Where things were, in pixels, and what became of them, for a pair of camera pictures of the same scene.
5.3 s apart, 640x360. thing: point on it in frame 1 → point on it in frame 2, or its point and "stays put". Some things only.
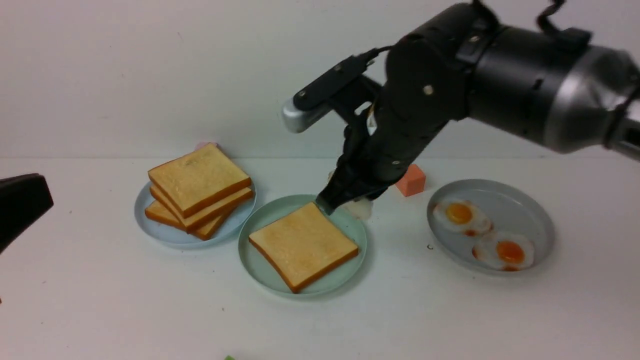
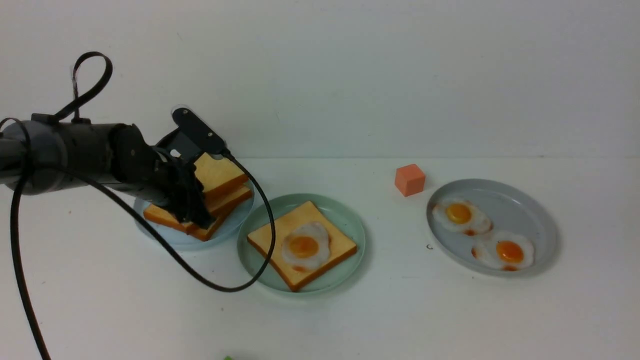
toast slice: x=304 y=246 stays put
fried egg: x=360 y=210 → x=306 y=247
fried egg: x=505 y=251 stays put
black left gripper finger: x=23 y=199 → x=195 y=211
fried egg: x=462 y=216 stays put
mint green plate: x=264 y=214 stays put
